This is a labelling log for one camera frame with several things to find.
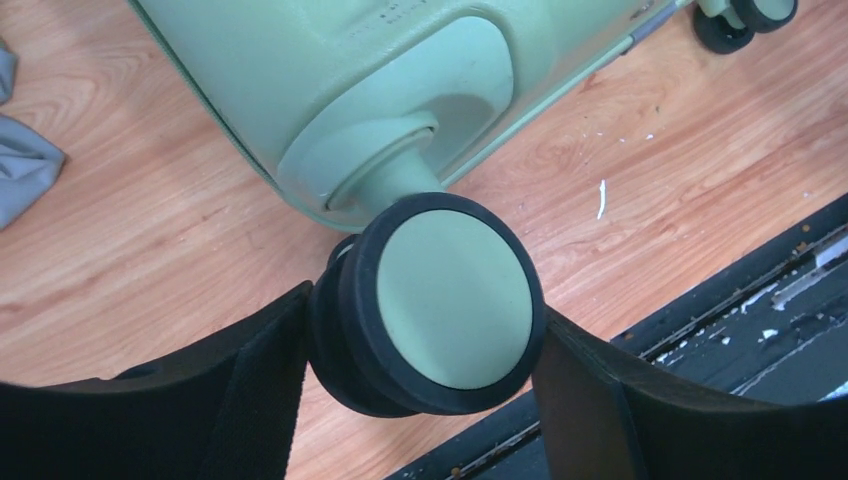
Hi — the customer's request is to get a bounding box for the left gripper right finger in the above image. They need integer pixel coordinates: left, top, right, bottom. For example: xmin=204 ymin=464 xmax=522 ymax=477
xmin=532 ymin=309 xmax=847 ymax=479

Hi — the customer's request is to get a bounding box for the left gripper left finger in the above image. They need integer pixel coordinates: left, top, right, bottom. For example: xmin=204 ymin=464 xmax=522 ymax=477
xmin=1 ymin=282 xmax=312 ymax=479

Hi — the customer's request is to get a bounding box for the green suitcase blue lining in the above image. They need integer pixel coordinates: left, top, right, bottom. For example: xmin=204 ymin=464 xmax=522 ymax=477
xmin=133 ymin=1 xmax=681 ymax=232

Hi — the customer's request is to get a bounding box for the green suitcase wheel front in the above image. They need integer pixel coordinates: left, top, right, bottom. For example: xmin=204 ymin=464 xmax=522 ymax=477
xmin=692 ymin=0 xmax=799 ymax=55

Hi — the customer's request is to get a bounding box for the crumpled grey-green cloth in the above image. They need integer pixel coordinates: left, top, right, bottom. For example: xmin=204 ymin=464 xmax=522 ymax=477
xmin=0 ymin=39 xmax=68 ymax=232

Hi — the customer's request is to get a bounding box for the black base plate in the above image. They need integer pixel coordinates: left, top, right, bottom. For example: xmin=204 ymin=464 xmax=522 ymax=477
xmin=396 ymin=198 xmax=847 ymax=479

